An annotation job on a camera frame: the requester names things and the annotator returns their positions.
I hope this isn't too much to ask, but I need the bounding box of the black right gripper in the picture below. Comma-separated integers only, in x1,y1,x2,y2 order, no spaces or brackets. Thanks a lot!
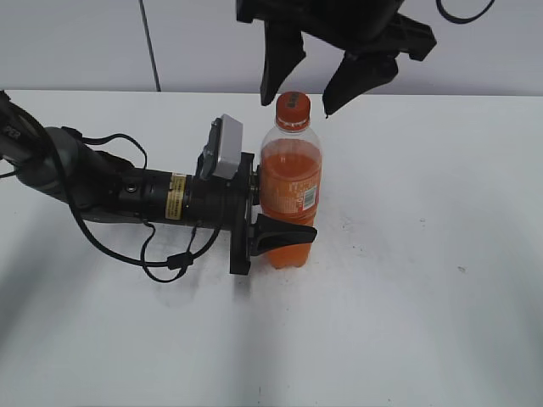
236,0,437,116

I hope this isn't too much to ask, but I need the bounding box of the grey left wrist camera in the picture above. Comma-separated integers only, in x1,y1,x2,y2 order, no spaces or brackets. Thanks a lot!
196,114,244,181

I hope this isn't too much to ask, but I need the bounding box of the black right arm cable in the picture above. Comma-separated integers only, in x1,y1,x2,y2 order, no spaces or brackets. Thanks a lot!
435,0,496,25

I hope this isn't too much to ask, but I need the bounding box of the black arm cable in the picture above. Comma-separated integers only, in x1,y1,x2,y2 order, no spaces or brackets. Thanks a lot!
435,0,496,25
42,126,221,283

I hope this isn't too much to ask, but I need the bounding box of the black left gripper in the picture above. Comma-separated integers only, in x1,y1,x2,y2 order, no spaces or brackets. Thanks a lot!
183,152,317,275

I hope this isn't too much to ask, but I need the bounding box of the orange drink plastic bottle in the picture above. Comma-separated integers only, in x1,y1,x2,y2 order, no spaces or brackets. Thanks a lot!
258,120,323,270

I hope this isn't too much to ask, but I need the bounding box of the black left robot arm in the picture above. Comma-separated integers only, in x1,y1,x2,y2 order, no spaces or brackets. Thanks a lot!
1,94,316,276

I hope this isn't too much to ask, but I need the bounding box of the orange bottle cap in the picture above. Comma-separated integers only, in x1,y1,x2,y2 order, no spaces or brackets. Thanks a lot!
276,92,311,131

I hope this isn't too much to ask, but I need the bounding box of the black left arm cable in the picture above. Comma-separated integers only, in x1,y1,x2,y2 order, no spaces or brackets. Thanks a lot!
42,126,221,283

